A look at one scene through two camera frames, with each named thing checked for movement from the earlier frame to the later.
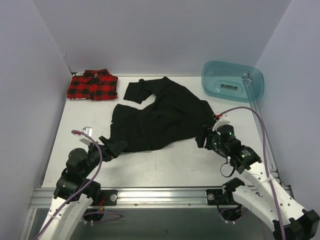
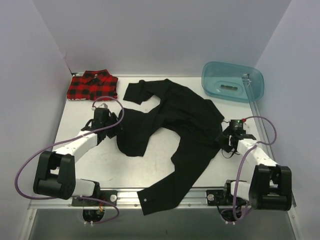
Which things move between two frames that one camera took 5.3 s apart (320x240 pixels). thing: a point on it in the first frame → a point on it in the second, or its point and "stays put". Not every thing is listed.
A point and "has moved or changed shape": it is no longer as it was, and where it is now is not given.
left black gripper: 105,146 → 110,128
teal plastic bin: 233,81 stays put
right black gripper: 207,141 → 224,139
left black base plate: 110,197 stays put
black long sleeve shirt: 176,116 has moved or changed shape
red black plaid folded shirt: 95,84 stays put
